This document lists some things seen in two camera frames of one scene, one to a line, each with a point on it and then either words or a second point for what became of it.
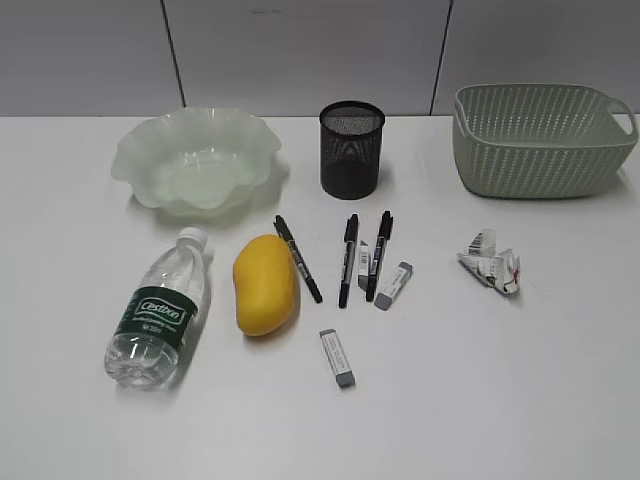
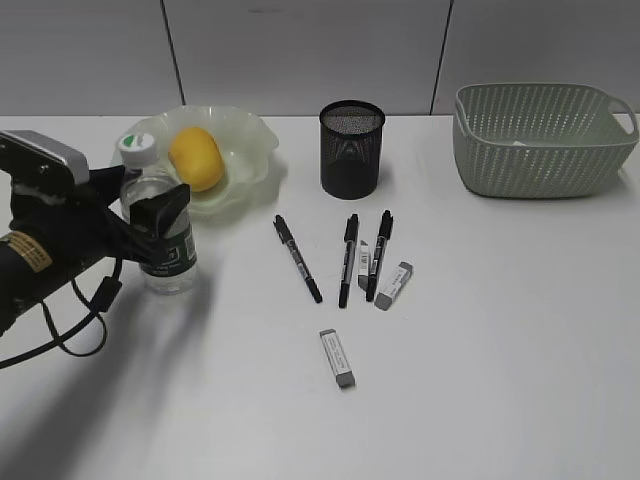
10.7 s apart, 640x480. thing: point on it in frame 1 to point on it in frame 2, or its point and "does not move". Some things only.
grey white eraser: (393, 286) does not move
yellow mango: (265, 283) to (196, 159)
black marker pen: (378, 254) does not move
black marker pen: (350, 238) does not move
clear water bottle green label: (144, 348) to (174, 270)
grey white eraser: (363, 273) does not move
